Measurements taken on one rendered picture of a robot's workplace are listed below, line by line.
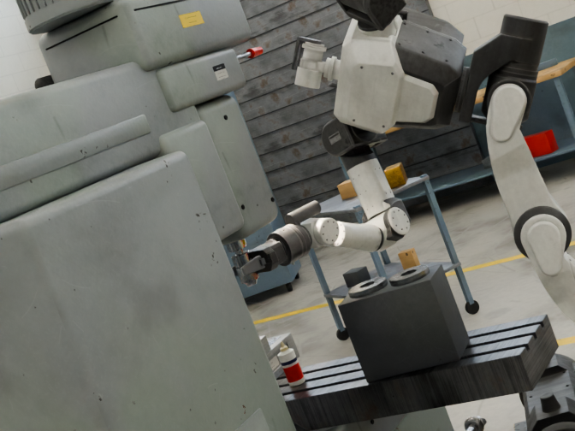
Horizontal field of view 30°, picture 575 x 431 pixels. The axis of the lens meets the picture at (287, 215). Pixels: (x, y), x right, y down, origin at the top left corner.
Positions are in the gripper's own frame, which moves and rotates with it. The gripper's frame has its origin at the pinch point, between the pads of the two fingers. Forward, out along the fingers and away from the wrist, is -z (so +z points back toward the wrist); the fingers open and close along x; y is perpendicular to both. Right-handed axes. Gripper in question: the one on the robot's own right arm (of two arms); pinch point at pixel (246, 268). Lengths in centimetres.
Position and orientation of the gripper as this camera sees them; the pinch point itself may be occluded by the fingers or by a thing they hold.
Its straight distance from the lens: 254.8
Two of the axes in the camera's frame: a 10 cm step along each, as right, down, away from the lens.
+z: 7.1, -3.7, 6.0
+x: 6.0, -1.3, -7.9
